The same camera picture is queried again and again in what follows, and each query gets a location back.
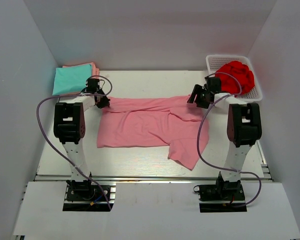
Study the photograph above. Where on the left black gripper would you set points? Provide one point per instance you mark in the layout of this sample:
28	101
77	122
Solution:
105	103

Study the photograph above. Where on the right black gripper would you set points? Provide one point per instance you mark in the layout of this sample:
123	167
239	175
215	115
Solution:
198	89

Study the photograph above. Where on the pink t shirt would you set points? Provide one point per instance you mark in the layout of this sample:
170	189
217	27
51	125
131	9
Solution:
154	122

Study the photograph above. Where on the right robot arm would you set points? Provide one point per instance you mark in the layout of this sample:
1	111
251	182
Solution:
243	129

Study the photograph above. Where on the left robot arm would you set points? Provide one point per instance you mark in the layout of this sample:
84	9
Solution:
69	125

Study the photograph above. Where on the folded salmon t shirt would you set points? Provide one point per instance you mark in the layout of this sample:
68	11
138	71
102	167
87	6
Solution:
95	70

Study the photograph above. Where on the folded teal t shirt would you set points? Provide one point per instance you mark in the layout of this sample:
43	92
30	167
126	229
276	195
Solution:
55	91

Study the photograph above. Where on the white plastic basket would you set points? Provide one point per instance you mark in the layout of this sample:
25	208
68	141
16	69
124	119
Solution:
215	61

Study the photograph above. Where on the red crumpled t shirt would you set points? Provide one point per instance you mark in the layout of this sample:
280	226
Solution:
241	72

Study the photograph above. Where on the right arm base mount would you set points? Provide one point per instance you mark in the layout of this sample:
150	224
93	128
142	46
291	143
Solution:
221	197

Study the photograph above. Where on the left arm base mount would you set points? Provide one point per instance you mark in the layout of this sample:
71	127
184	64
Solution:
86	196

